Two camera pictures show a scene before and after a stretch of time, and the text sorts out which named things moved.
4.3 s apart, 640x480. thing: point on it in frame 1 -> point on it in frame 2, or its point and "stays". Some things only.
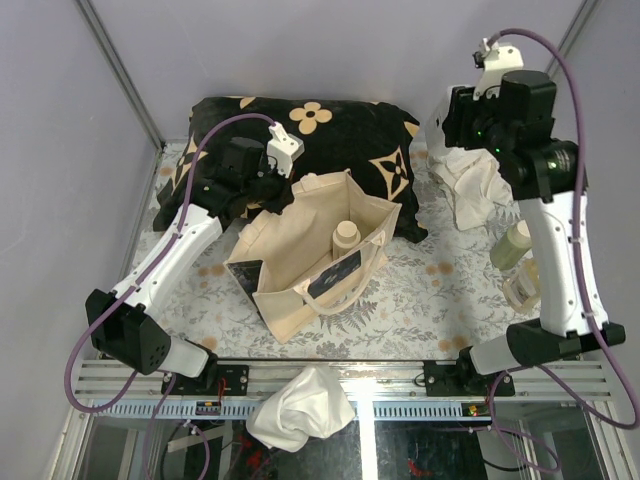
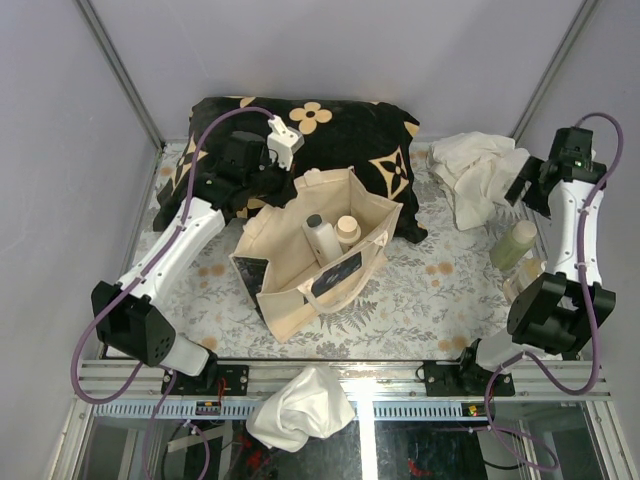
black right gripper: x=462 y=107 -> x=530 y=173
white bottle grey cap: x=435 y=138 -> x=323 y=238
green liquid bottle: x=508 y=250 stays
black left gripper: x=284 y=194 stays
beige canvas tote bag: x=323 y=252 stays
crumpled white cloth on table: x=476 y=182 stays
